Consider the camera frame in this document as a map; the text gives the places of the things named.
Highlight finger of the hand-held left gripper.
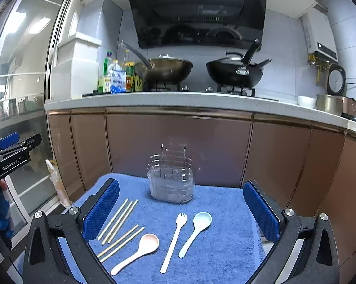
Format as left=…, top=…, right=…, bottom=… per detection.
left=0, top=134, right=42, bottom=182
left=0, top=132, right=20, bottom=158

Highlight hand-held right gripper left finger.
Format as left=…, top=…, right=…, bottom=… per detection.
left=22, top=178, right=121, bottom=284

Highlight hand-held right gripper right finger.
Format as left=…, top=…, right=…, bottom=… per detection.
left=242, top=179, right=341, bottom=284

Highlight pink plastic spoon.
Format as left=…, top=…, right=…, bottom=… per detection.
left=111, top=233, right=160, bottom=275

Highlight light blue plastic spoon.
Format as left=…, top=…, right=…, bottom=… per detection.
left=178, top=211, right=212, bottom=258

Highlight wire utensil holder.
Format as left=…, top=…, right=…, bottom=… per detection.
left=148, top=143, right=195, bottom=204

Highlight white plastic fork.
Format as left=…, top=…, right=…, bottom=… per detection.
left=160, top=213, right=187, bottom=273

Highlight person's left hand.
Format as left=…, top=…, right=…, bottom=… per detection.
left=0, top=180, right=15, bottom=241

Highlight plastic bag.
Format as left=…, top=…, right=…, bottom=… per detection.
left=45, top=155, right=74, bottom=209

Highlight blue towel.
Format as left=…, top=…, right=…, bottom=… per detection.
left=58, top=173, right=266, bottom=284

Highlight sliding glass door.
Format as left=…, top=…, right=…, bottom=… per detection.
left=0, top=0, right=78, bottom=243

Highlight white boxed column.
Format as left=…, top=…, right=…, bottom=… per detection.
left=49, top=31, right=103, bottom=100

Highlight green plastic oil bottle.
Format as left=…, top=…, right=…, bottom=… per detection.
left=98, top=50, right=113, bottom=94

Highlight white bowl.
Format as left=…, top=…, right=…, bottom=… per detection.
left=298, top=95, right=317, bottom=109

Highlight gas stove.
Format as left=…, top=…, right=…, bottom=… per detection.
left=82, top=81, right=280, bottom=102

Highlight white and blue salt bag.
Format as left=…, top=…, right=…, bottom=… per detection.
left=110, top=69, right=127, bottom=94

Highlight steel inner pot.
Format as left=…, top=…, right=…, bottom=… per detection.
left=316, top=94, right=344, bottom=117

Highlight white stone countertop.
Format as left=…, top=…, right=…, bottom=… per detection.
left=44, top=90, right=356, bottom=139

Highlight green sauce bottle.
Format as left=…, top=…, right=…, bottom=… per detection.
left=125, top=62, right=136, bottom=92

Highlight black wok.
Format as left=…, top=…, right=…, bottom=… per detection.
left=206, top=39, right=264, bottom=89

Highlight rice cooker with open lid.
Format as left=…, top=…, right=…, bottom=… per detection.
left=326, top=63, right=356, bottom=118

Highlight yellow gas valve pipes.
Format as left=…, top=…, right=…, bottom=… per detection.
left=307, top=52, right=328, bottom=87

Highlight white water heater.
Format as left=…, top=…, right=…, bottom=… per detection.
left=301, top=7, right=339, bottom=62

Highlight black range hood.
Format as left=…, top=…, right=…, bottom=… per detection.
left=125, top=0, right=268, bottom=49

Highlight steel wok with long handle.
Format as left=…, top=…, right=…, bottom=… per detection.
left=117, top=40, right=194, bottom=85

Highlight grey wall casing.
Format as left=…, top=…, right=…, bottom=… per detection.
left=99, top=0, right=124, bottom=54

